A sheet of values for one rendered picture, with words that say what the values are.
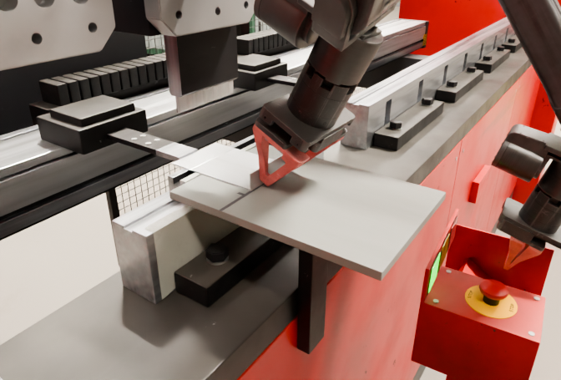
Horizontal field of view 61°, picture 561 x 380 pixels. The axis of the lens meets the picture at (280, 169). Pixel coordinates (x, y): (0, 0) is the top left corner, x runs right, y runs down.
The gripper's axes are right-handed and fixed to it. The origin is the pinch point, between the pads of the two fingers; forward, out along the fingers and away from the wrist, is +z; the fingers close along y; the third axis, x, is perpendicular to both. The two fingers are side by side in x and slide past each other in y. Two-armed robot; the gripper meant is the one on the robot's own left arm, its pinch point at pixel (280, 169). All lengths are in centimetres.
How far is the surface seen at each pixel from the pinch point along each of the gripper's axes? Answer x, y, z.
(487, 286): 29.2, -20.4, 8.0
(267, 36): -44, -62, 20
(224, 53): -14.1, -1.5, -6.6
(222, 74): -13.0, -1.0, -4.5
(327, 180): 4.9, -3.0, -1.0
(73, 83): -43.3, -3.6, 19.7
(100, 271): -68, -46, 149
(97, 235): -90, -62, 160
